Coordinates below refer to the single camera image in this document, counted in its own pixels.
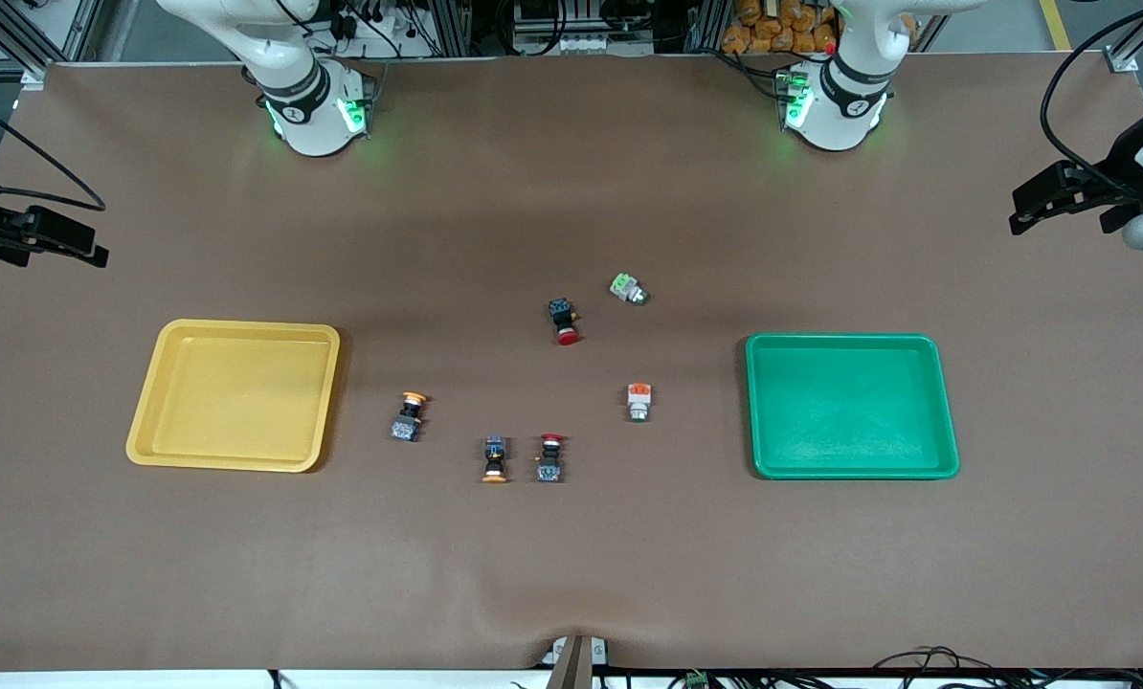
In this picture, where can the grey camera mount pole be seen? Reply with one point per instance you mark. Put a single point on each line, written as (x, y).
(573, 665)

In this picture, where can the green plastic tray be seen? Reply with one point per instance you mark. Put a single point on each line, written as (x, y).
(849, 407)

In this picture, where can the red mushroom button blue base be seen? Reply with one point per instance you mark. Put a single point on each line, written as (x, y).
(549, 464)

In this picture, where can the yellow mushroom button grey base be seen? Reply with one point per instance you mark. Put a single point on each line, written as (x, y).
(407, 421)

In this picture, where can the red mushroom button black housing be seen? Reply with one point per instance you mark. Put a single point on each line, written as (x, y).
(562, 311)

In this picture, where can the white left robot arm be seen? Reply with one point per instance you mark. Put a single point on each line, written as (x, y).
(840, 120)

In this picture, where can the yellow mushroom button blue base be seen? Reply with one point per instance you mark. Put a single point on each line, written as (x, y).
(495, 452)

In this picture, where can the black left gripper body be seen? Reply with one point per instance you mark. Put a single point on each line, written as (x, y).
(1124, 156)

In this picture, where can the pile of orange bags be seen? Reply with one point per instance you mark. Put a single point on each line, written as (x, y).
(773, 29)

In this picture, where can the brown table cover sheet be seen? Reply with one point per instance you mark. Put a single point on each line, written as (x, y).
(571, 555)

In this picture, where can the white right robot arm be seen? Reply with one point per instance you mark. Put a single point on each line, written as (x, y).
(308, 124)

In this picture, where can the light green silver push button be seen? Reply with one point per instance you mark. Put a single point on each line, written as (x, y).
(626, 287)

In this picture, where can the yellow plastic tray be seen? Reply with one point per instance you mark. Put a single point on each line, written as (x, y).
(236, 397)

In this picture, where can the white power strip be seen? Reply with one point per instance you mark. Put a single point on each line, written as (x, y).
(591, 43)

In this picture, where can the white orange-ended push button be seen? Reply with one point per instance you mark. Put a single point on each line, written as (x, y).
(639, 397)

